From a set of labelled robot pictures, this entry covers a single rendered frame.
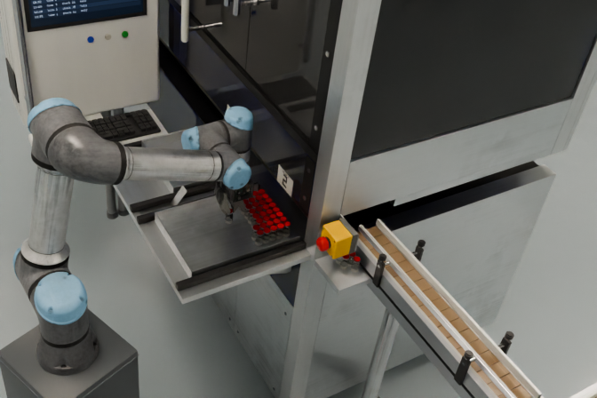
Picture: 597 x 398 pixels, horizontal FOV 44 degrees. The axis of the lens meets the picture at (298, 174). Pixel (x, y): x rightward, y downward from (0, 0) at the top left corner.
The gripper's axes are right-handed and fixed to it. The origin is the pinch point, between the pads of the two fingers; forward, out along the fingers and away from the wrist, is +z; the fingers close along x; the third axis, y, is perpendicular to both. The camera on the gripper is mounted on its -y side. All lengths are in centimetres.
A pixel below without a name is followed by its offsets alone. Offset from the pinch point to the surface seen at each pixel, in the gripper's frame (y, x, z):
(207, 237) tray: 4.1, -8.5, 5.0
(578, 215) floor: -16, 215, 93
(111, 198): -87, -8, 63
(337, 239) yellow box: 32.4, 15.6, -9.9
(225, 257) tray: 13.2, -7.3, 5.0
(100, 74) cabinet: -78, -12, -3
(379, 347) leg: 44, 30, 30
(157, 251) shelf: 3.5, -23.5, 5.3
